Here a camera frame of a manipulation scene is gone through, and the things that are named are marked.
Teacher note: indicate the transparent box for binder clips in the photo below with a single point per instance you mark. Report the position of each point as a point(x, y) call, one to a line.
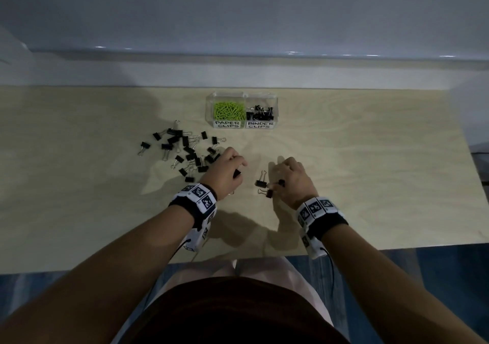
point(261, 98)

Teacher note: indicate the clear two-compartment plastic box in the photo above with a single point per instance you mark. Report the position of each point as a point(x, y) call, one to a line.
point(225, 97)

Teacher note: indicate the person's right hand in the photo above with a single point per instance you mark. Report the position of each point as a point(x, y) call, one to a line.
point(296, 185)

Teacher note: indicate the pile of black binder clips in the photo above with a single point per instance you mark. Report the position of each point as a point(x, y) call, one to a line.
point(261, 114)
point(183, 141)

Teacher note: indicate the person's left hand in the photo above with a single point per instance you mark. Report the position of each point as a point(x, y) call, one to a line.
point(225, 173)

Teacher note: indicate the pile of green paper clips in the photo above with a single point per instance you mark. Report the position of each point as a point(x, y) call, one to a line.
point(228, 110)

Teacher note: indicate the person's left forearm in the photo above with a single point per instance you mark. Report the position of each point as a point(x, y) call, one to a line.
point(103, 282)

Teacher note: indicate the person's right forearm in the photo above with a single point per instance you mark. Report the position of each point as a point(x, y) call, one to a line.
point(397, 286)

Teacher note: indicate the dark brown shirt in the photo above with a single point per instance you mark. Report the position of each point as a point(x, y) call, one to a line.
point(237, 313)

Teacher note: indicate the small black binder clip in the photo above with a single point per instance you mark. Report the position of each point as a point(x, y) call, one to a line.
point(269, 193)
point(237, 173)
point(281, 182)
point(260, 182)

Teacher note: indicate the black white marker wristband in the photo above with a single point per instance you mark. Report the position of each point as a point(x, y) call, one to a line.
point(195, 204)
point(322, 219)

